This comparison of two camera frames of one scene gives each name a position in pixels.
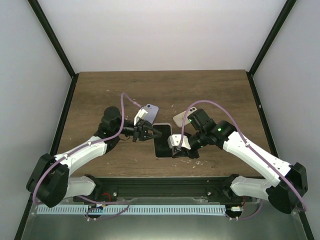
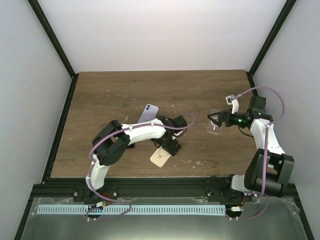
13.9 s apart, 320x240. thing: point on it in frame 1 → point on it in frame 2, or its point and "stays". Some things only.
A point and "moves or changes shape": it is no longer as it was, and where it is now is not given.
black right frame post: (286, 10) stays
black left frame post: (50, 33) stays
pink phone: (161, 149) moves or changes shape
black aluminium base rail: (117, 188) stays
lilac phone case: (152, 111) stays
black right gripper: (185, 152) → (221, 114)
